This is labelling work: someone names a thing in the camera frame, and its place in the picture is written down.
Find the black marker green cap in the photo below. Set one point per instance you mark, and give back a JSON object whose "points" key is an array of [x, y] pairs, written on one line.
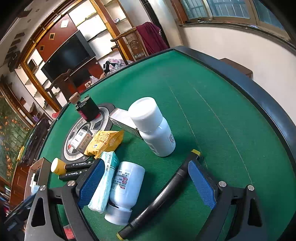
{"points": [[74, 175]]}

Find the white bottle blue label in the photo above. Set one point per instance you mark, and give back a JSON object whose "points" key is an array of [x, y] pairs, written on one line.
{"points": [[124, 192]]}

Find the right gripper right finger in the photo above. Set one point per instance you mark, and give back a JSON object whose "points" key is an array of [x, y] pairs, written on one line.
{"points": [[204, 184]]}

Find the long white medicine box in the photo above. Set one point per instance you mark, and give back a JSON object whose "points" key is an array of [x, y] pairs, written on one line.
{"points": [[121, 119]]}

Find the yellow round tin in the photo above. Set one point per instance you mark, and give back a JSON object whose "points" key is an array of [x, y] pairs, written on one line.
{"points": [[58, 167]]}

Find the black television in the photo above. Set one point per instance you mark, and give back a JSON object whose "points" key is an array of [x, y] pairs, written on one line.
{"points": [[71, 55]]}

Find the flower wall painting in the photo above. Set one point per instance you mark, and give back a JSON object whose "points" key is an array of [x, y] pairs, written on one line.
{"points": [[13, 135]]}

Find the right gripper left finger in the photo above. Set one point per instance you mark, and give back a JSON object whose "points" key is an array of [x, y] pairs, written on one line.
{"points": [[88, 182]]}

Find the white pill bottle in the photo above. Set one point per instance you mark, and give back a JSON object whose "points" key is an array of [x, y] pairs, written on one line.
{"points": [[152, 126]]}

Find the black marker yellow cap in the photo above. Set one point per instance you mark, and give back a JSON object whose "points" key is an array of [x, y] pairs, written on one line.
{"points": [[166, 194]]}

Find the small grey carton box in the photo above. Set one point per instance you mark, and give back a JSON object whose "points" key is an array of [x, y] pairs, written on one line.
{"points": [[81, 140]]}

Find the maroon cloth on chair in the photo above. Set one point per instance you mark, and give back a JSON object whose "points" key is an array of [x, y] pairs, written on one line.
{"points": [[152, 37]]}

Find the dark side table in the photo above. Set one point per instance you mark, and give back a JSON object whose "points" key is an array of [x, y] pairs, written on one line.
{"points": [[35, 141]]}

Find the brown wooden stool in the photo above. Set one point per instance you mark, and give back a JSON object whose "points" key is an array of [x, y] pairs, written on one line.
{"points": [[239, 67]]}

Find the wooden chair with cloth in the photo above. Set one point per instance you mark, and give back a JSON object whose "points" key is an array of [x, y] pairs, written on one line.
{"points": [[130, 45]]}

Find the cardboard tray box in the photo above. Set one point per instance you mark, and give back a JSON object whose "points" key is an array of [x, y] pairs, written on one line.
{"points": [[38, 175]]}

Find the pile of clothes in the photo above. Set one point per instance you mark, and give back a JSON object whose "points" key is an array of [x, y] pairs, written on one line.
{"points": [[113, 65]]}

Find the round table centre console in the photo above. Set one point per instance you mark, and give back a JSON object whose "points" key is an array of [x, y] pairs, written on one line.
{"points": [[101, 123]]}

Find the yellow snack packet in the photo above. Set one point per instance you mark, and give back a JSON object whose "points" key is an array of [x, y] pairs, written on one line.
{"points": [[104, 141]]}

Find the wooden chair near television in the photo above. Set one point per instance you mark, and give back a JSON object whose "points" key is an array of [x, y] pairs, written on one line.
{"points": [[65, 84]]}

